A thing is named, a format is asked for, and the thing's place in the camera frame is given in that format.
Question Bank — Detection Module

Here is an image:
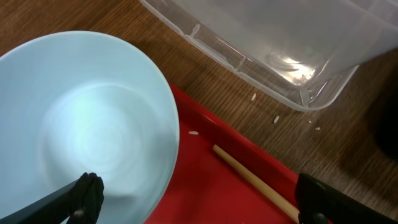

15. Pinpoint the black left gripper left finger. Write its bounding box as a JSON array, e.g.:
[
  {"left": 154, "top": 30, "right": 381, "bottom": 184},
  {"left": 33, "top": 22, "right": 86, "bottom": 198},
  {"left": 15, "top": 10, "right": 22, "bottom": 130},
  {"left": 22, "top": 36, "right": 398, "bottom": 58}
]
[{"left": 1, "top": 172, "right": 104, "bottom": 224}]

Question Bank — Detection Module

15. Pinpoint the red plastic serving tray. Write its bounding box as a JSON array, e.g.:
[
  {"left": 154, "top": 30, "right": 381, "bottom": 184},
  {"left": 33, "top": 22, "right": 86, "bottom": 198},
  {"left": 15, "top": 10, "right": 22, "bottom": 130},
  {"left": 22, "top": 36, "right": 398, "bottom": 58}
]
[{"left": 146, "top": 86, "right": 298, "bottom": 224}]

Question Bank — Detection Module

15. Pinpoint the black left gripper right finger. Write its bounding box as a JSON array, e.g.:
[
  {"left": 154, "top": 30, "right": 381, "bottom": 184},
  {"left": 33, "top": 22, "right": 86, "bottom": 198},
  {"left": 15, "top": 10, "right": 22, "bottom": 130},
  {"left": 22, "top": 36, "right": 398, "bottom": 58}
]
[{"left": 295, "top": 174, "right": 397, "bottom": 224}]

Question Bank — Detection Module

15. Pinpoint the clear plastic waste bin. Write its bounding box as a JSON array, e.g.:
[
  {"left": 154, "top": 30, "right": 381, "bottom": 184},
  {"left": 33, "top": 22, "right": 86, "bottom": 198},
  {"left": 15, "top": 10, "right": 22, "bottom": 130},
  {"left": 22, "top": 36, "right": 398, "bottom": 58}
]
[{"left": 142, "top": 0, "right": 397, "bottom": 111}]

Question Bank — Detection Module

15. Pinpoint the wooden chopstick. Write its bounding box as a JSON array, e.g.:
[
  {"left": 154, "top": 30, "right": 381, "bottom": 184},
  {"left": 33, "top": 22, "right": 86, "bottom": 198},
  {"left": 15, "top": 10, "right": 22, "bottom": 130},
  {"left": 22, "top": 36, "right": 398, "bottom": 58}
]
[{"left": 213, "top": 145, "right": 299, "bottom": 223}]

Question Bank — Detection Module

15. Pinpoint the small light blue bowl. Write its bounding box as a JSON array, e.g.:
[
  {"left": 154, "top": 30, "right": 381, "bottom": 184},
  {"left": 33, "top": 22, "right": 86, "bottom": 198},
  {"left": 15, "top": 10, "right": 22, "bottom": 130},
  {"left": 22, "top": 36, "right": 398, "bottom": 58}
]
[{"left": 1, "top": 31, "right": 180, "bottom": 223}]

